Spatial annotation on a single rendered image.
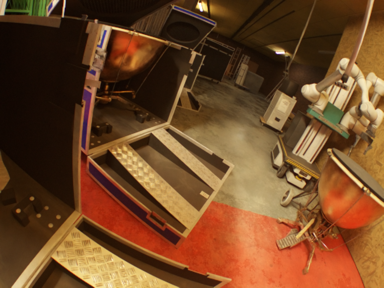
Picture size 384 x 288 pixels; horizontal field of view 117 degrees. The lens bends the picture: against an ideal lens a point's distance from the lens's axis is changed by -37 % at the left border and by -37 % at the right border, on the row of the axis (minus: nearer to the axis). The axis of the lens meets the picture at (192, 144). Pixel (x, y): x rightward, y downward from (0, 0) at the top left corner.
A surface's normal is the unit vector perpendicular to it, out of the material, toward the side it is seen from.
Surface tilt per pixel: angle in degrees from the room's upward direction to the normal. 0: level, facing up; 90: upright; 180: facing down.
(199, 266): 0
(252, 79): 90
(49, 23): 90
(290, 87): 88
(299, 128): 90
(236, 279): 0
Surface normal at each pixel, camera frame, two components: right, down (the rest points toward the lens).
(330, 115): -0.32, 0.34
